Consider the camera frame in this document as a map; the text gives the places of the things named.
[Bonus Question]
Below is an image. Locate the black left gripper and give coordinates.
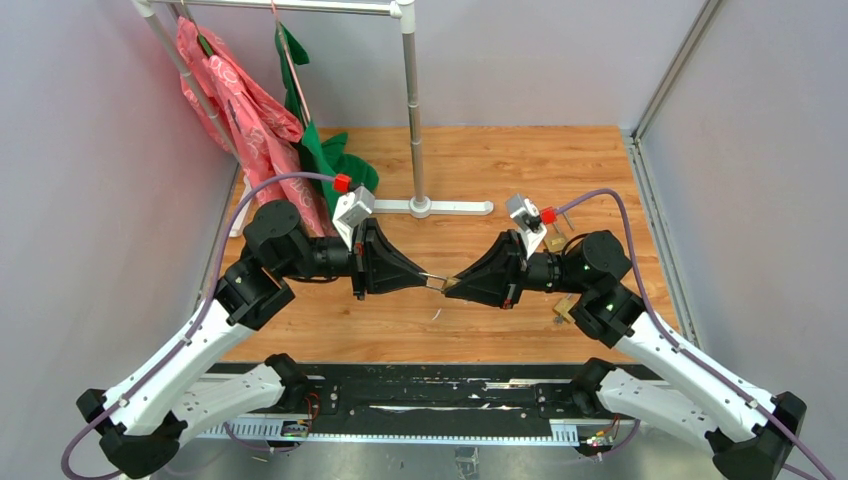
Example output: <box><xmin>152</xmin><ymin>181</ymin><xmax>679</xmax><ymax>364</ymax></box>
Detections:
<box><xmin>280</xmin><ymin>218</ymin><xmax>429</xmax><ymax>301</ymax></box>

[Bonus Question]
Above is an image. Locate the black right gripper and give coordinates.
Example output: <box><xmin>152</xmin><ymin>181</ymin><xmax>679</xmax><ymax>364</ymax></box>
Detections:
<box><xmin>444</xmin><ymin>229</ymin><xmax>590</xmax><ymax>310</ymax></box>

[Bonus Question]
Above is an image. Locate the small brass padlock with key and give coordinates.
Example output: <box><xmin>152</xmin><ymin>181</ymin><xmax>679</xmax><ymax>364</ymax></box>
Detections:
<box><xmin>421</xmin><ymin>272</ymin><xmax>459</xmax><ymax>292</ymax></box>

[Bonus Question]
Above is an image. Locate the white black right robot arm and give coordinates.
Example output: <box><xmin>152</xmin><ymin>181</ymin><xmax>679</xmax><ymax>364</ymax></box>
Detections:
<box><xmin>443</xmin><ymin>230</ymin><xmax>807</xmax><ymax>479</ymax></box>

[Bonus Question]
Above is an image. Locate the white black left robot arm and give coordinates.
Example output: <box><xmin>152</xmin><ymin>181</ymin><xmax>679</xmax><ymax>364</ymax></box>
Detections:
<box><xmin>77</xmin><ymin>200</ymin><xmax>427</xmax><ymax>479</ymax></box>

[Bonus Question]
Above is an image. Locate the brass padlock near back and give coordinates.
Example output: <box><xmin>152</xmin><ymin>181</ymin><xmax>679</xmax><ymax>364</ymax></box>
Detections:
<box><xmin>541</xmin><ymin>208</ymin><xmax>575</xmax><ymax>253</ymax></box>

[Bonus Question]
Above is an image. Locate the white metal clothes rack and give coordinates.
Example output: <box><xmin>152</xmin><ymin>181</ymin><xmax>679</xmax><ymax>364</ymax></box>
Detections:
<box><xmin>132</xmin><ymin>1</ymin><xmax>494</xmax><ymax>219</ymax></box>

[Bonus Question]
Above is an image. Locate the brass padlock near front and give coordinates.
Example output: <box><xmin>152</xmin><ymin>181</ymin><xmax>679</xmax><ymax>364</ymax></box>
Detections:
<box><xmin>552</xmin><ymin>295</ymin><xmax>577</xmax><ymax>325</ymax></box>

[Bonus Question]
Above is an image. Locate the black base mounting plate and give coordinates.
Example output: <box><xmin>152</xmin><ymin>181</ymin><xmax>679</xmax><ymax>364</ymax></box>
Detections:
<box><xmin>297</xmin><ymin>363</ymin><xmax>614</xmax><ymax>436</ymax></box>

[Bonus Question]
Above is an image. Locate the green garment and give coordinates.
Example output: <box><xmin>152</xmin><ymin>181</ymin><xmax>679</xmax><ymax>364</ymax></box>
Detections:
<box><xmin>274</xmin><ymin>22</ymin><xmax>380</xmax><ymax>193</ymax></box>

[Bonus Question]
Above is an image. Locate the pink patterned garment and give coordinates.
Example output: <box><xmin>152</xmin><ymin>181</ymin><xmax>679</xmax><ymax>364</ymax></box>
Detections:
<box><xmin>176</xmin><ymin>16</ymin><xmax>344</xmax><ymax>238</ymax></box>

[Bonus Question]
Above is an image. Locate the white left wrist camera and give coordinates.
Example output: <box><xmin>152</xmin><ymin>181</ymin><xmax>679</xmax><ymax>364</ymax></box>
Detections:
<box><xmin>332</xmin><ymin>186</ymin><xmax>376</xmax><ymax>251</ymax></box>

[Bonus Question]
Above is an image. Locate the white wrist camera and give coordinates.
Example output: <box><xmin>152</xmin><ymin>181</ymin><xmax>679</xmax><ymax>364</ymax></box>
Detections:
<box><xmin>332</xmin><ymin>186</ymin><xmax>376</xmax><ymax>251</ymax></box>
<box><xmin>505</xmin><ymin>194</ymin><xmax>547</xmax><ymax>259</ymax></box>

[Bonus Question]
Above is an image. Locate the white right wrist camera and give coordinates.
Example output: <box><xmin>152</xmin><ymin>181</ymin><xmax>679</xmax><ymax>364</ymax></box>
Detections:
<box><xmin>505</xmin><ymin>194</ymin><xmax>547</xmax><ymax>259</ymax></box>

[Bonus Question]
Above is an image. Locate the slotted grey cable duct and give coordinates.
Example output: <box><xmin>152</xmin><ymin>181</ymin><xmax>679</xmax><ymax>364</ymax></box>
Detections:
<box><xmin>162</xmin><ymin>418</ymin><xmax>581</xmax><ymax>446</ymax></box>

